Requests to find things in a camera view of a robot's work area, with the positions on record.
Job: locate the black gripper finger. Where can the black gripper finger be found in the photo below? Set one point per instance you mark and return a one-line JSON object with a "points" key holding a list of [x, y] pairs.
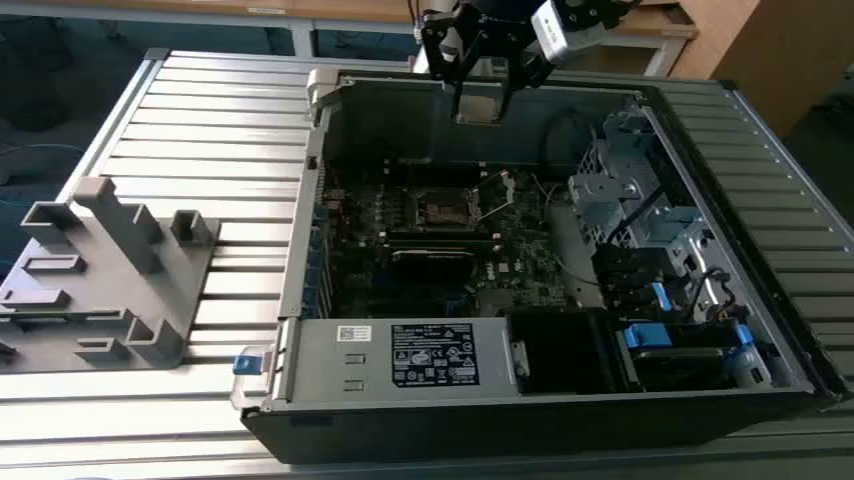
{"points": [[507, 102], [460, 97]]}

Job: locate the silver square CPU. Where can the silver square CPU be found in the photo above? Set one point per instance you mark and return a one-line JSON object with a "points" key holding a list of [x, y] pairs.
{"points": [[479, 107]]}

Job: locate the black CPU socket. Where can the black CPU socket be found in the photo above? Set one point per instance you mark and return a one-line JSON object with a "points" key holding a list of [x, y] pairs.
{"points": [[440, 207]]}

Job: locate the black RAM slot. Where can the black RAM slot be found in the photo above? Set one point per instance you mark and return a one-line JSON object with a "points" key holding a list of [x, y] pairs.
{"points": [[434, 245], [434, 234]]}

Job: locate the grey case release latch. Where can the grey case release latch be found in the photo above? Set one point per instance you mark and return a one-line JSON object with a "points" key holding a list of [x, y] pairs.
{"points": [[323, 82]]}

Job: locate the silver metal drive cage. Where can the silver metal drive cage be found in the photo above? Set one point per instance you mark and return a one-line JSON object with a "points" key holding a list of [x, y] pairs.
{"points": [[597, 192]]}

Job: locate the wooden desk with white legs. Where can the wooden desk with white legs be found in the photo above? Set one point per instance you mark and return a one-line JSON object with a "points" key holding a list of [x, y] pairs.
{"points": [[661, 27]]}

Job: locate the green motherboard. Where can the green motherboard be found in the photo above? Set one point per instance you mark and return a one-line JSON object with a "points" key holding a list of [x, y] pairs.
{"points": [[527, 240]]}

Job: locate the black graphics card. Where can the black graphics card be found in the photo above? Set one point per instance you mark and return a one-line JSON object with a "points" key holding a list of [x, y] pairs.
{"points": [[434, 275]]}

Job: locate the grey chipset heatsink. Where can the grey chipset heatsink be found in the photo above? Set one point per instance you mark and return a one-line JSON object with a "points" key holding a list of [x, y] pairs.
{"points": [[495, 304]]}

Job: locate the brown wooden cabinet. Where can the brown wooden cabinet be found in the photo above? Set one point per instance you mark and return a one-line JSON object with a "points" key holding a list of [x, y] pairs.
{"points": [[767, 50]]}

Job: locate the small blue connector clip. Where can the small blue connector clip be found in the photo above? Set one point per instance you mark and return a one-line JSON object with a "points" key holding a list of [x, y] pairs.
{"points": [[659, 296]]}

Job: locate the long wooden desk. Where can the long wooden desk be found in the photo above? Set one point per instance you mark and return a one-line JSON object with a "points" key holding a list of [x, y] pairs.
{"points": [[167, 5]]}

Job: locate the blue disk carrier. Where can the blue disk carrier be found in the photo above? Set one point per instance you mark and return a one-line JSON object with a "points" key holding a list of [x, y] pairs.
{"points": [[646, 335]]}

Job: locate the silver power supply unit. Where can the silver power supply unit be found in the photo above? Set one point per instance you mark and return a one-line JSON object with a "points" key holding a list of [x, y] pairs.
{"points": [[320, 360]]}

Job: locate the black disk drive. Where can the black disk drive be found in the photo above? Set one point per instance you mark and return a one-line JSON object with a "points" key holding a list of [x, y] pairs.
{"points": [[677, 370]]}

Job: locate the blue plastic bay latch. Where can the blue plastic bay latch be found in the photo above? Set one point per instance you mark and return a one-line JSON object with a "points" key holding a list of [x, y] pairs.
{"points": [[742, 345]]}

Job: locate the blue case tab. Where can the blue case tab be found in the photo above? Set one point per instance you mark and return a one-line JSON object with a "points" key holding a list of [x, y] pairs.
{"points": [[244, 363]]}

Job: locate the grey plastic parts rack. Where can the grey plastic parts rack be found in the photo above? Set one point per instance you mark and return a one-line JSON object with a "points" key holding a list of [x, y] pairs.
{"points": [[133, 300]]}

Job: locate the black open PC case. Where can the black open PC case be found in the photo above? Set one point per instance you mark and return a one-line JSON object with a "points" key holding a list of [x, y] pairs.
{"points": [[534, 430]]}

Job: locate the green RAM stick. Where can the green RAM stick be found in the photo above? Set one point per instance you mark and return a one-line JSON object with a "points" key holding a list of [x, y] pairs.
{"points": [[67, 318]]}

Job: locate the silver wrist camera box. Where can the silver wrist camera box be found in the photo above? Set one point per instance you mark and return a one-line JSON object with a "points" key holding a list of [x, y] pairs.
{"points": [[554, 30]]}

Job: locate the pale metal bay bracket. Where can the pale metal bay bracket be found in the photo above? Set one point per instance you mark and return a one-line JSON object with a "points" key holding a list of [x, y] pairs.
{"points": [[674, 220]]}

